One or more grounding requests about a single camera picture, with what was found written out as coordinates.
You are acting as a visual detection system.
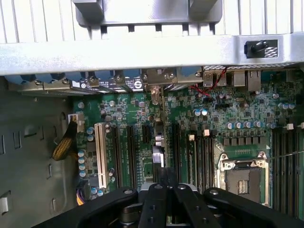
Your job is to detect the grey metal PC case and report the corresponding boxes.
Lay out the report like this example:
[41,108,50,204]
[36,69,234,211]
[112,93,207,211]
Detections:
[0,33,304,228]

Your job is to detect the thin metal locking lever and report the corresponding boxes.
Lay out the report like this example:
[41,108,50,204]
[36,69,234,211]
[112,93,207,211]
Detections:
[269,151,304,160]

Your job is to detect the yellow black braided cable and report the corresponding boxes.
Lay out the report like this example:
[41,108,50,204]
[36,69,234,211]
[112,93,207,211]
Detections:
[50,120,78,162]

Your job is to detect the short black expansion slot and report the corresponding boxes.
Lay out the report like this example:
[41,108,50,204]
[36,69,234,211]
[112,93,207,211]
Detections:
[142,124,152,146]

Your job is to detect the CPU socket with metal frame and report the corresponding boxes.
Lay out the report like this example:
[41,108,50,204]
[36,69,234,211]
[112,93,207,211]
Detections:
[214,152,272,208]

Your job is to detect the grey parts rack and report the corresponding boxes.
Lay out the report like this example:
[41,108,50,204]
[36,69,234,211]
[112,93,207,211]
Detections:
[72,0,224,40]

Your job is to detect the green motherboard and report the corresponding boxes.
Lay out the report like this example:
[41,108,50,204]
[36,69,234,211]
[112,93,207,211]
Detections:
[73,71,304,214]

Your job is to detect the black case latch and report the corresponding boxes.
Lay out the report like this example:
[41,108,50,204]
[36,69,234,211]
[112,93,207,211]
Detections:
[243,39,269,59]

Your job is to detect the white expansion slot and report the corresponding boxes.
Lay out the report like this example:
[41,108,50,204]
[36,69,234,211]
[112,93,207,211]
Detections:
[94,122,108,189]

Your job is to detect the metal slot cover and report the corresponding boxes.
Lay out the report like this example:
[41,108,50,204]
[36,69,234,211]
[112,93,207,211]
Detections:
[17,79,72,93]
[70,76,100,94]
[99,74,130,94]

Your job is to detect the red and black wire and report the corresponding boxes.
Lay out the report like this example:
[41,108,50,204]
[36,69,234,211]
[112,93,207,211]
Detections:
[189,67,229,98]

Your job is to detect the purple and yellow wires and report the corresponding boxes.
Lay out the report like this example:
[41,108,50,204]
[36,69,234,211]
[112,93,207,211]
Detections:
[75,180,90,207]

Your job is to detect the long black expansion slot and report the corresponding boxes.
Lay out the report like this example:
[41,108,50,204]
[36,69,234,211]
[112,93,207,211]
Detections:
[172,123,183,184]
[111,124,124,188]
[126,125,138,188]

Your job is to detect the black RAM slot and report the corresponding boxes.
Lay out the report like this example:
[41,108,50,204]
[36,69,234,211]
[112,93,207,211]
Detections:
[197,130,207,190]
[272,129,282,207]
[285,124,300,212]
[187,134,197,190]

